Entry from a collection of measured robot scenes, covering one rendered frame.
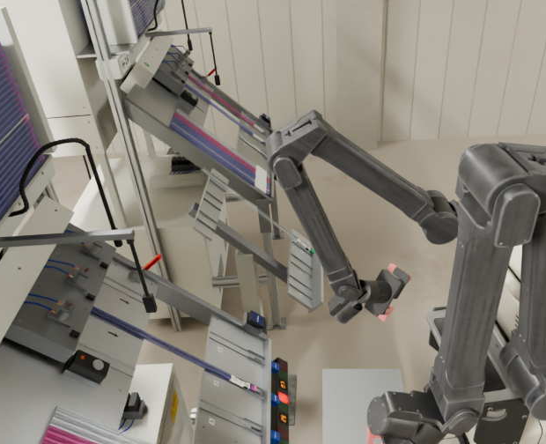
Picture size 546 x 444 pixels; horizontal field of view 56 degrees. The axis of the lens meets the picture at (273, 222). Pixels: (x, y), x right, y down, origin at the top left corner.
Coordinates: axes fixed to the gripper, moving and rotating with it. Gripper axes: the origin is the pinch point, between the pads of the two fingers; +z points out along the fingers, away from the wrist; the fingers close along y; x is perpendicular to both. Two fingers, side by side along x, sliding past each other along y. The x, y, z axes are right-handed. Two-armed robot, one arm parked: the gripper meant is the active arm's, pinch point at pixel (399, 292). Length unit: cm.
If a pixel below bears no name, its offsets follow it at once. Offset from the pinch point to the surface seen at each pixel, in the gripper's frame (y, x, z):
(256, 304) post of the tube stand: 39, -48, 9
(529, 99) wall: -100, -110, 270
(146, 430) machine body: 67, -27, -37
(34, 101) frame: -8, -59, -82
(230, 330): 33.6, -28.5, -21.9
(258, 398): 40.9, -8.8, -22.3
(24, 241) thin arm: 12, -33, -85
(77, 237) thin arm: 7, -26, -79
